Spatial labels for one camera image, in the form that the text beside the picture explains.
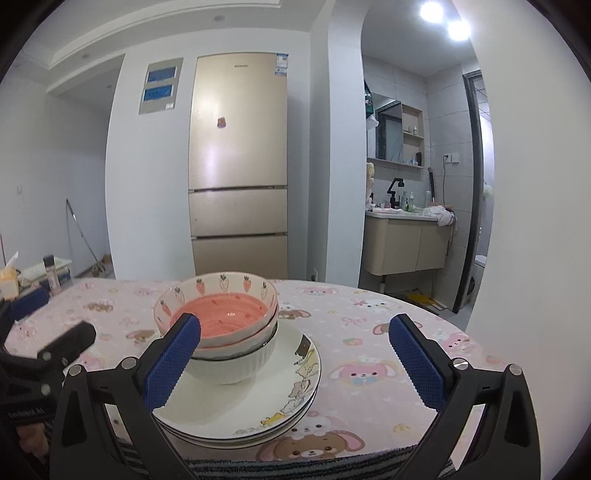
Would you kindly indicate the white ribbed bowl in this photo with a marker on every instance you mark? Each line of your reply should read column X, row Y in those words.
column 235, row 369

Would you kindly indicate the black hair tool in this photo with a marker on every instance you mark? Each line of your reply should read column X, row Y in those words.
column 431, row 187

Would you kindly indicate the bathroom mirror cabinet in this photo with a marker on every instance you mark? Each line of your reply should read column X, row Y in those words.
column 397, row 129

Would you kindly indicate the black faucet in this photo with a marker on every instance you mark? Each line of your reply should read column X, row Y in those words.
column 393, row 189

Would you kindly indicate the white wall socket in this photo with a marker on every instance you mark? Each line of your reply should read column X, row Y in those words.
column 450, row 158

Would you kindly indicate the black capped spice bottle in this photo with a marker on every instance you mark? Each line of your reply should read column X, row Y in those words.
column 52, row 277

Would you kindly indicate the white toilet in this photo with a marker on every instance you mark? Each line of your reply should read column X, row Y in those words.
column 479, row 277

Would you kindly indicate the grey wall electrical panel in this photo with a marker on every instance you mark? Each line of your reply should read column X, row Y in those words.
column 160, row 85

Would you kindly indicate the white crumpled cloth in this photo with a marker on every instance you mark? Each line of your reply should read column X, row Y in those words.
column 439, row 215

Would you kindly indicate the yellow toast tissue box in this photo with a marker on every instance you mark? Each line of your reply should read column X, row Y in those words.
column 9, row 281

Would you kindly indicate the hanging yellow plush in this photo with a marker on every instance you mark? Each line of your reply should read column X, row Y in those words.
column 370, row 182

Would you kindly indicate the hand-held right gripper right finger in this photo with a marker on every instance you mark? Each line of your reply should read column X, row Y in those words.
column 418, row 364

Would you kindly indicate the yellow black floor mat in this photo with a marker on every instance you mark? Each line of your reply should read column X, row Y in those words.
column 427, row 300

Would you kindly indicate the green bottle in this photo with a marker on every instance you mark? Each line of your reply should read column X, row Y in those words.
column 410, row 203

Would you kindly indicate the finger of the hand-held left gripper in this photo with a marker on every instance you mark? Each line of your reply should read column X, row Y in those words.
column 28, row 302
column 69, row 344

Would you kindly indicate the pink cartoon print tablecloth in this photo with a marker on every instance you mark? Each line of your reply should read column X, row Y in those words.
column 369, row 332

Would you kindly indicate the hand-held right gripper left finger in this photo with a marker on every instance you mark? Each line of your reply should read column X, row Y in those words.
column 173, row 364

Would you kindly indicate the gold refrigerator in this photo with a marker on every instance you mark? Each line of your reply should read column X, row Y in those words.
column 238, row 161

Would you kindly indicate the beige vanity cabinet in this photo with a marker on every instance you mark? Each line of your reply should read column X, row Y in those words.
column 401, row 244

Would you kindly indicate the bright ceiling light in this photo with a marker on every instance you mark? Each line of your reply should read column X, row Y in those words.
column 459, row 30
column 431, row 10

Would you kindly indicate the person's left hand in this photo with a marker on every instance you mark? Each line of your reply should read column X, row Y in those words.
column 33, row 437

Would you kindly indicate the black door frame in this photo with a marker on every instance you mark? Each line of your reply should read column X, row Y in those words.
column 473, row 194

